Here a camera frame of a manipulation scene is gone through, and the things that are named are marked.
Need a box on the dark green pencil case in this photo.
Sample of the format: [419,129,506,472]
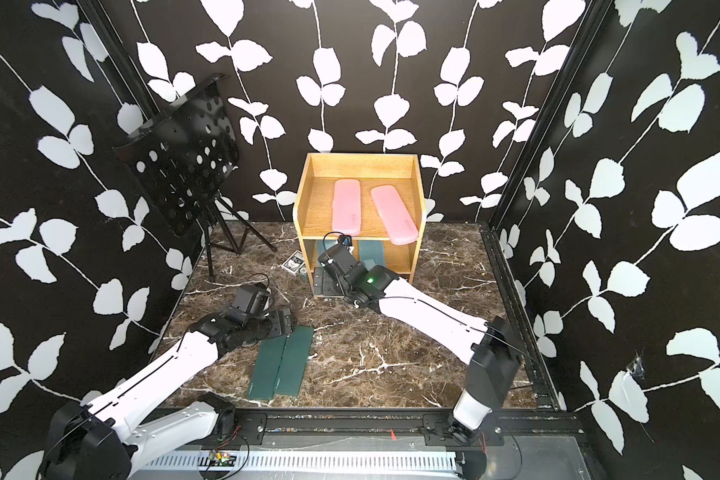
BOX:
[274,326,314,397]
[246,336,287,401]

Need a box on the teal pencil case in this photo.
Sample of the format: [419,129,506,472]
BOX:
[357,240,386,271]
[315,238,336,264]

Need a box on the pink pencil case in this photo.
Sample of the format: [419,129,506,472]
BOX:
[371,185,419,245]
[331,179,362,236]

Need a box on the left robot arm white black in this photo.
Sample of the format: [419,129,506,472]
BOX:
[37,308,293,479]

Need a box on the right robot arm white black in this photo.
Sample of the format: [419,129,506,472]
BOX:
[318,243,527,445]

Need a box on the wooden three-tier shelf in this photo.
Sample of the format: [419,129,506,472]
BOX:
[293,153,427,281]

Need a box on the small printed card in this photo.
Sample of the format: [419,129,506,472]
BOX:
[281,251,307,277]

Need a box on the black perforated music stand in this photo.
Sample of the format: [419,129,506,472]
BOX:
[113,74,276,255]

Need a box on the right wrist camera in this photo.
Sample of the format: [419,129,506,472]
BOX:
[336,234,353,250]

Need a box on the black base rail with ruler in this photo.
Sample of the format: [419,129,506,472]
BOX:
[77,407,595,480]

